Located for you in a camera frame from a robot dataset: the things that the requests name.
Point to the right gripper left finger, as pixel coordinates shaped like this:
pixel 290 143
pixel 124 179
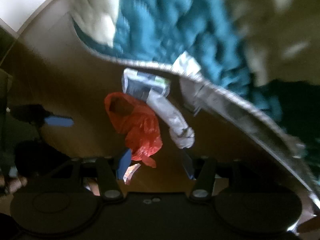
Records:
pixel 110 171

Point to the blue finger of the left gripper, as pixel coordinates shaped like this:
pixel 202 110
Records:
pixel 60 121

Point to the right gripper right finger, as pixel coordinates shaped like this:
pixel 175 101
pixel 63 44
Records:
pixel 201 169

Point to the red plastic bag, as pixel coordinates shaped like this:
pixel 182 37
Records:
pixel 138 122

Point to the person's left hand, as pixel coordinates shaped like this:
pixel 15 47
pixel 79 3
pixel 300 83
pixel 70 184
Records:
pixel 11 186

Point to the teal white zigzag quilt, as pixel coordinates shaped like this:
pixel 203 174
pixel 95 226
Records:
pixel 255 62

